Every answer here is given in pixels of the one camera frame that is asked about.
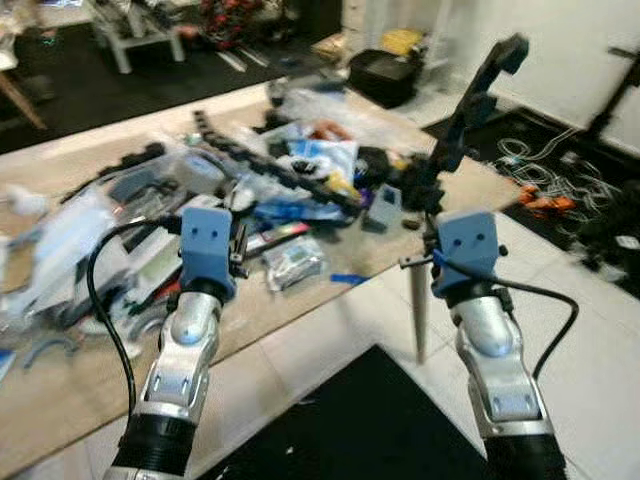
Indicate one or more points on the light wooden table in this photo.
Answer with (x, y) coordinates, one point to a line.
(340, 300)

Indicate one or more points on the grey box with screen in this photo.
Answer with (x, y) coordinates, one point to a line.
(383, 207)

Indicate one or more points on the white paper envelope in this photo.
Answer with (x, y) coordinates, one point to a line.
(70, 240)

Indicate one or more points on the clear bubble wrap bag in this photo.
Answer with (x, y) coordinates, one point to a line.
(340, 110)

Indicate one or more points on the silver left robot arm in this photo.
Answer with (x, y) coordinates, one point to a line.
(185, 350)

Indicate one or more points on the flat red black box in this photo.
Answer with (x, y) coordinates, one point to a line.
(280, 236)

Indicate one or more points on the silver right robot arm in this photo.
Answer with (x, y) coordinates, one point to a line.
(490, 350)

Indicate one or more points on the black floor mat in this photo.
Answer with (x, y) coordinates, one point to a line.
(350, 430)

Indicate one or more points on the black bag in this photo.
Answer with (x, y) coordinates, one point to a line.
(385, 78)

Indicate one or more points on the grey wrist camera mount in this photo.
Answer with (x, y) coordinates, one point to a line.
(207, 245)
(465, 245)

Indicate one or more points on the blue white plastic packet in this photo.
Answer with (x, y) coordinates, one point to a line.
(320, 160)

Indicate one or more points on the small white table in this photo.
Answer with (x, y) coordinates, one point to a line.
(135, 20)

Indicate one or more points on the round black pouch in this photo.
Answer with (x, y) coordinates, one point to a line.
(378, 165)

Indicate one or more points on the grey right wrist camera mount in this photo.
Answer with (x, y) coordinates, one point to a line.
(465, 245)

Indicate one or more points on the silver packet with white device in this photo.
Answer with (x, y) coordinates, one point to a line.
(295, 265)

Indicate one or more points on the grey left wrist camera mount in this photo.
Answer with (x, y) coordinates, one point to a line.
(207, 245)

